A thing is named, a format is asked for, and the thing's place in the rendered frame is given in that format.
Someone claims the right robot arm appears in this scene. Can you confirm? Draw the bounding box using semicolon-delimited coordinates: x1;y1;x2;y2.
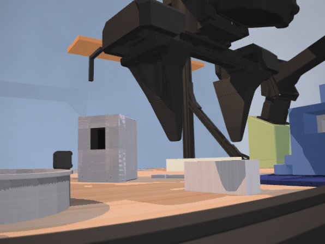
196;0;300;38

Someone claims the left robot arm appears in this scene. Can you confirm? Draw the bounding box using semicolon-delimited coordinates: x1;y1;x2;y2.
257;36;325;125

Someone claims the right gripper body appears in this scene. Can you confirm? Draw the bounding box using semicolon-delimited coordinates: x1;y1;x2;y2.
102;0;279;80

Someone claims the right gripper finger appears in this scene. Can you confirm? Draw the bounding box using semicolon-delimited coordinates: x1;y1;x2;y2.
213;69;272;142
121;37;192;142

